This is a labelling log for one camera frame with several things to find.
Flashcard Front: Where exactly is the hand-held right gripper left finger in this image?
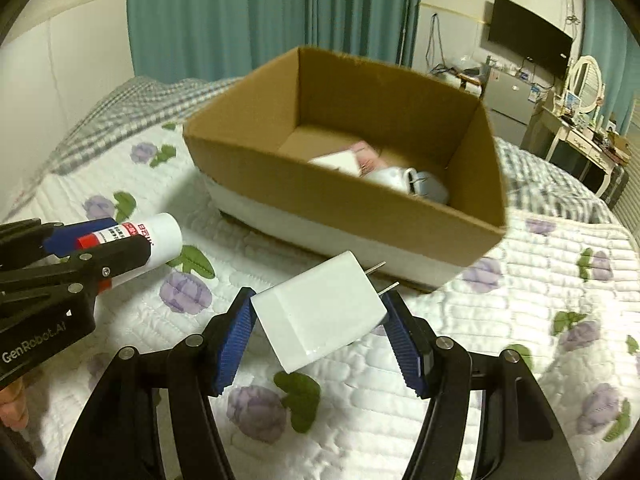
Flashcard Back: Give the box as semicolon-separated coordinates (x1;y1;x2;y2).
55;287;258;480

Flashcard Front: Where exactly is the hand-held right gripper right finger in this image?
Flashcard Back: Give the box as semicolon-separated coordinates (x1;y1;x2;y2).
382;290;581;480

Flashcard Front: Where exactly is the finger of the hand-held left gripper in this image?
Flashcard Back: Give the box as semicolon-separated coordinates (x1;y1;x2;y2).
0;217;119;266
0;236;152;306

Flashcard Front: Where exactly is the white bottle with red label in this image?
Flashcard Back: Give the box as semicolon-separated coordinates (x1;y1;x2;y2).
77;212;183;293

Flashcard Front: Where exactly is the large white charger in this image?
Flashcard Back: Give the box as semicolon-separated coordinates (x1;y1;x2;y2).
250;251;401;373

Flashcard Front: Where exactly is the light blue oval case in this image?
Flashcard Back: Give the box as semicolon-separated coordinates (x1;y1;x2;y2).
410;171;451;206

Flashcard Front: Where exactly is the small white plug charger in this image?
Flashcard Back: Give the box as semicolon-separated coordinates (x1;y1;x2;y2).
362;166;421;195

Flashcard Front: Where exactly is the cardboard box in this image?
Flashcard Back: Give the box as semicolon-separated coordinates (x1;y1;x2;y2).
182;46;508;293

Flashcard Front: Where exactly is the large white bottle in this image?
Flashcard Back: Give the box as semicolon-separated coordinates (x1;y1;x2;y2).
307;149;361;177

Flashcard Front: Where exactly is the person's left hand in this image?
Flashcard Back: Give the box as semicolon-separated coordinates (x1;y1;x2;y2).
0;377;28;431

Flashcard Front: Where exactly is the white floral quilt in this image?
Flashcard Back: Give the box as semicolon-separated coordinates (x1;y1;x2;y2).
0;120;640;480

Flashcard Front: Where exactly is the wide green curtain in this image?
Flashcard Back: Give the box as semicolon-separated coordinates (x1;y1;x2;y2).
124;0;313;83

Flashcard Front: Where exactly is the dark suitcase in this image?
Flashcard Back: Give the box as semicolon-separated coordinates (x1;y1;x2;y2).
600;162;631;206

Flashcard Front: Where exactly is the silver small fridge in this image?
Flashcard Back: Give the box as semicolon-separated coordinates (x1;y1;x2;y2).
482;62;541;128

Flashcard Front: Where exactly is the white dressing table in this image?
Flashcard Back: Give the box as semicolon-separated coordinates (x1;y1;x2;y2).
542;107;632;183

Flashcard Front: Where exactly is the white oval mirror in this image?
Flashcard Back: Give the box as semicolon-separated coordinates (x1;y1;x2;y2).
565;55;605;116

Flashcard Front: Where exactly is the narrow green curtain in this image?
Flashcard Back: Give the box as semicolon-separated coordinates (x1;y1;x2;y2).
305;0;423;68

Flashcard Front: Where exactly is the light green curtain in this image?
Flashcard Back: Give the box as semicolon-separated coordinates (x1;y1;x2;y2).
582;0;640;133

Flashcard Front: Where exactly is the black wall cable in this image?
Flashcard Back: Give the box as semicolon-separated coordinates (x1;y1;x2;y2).
425;12;451;73

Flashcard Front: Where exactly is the black wall television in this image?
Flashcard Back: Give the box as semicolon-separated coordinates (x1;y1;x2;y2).
487;0;574;76

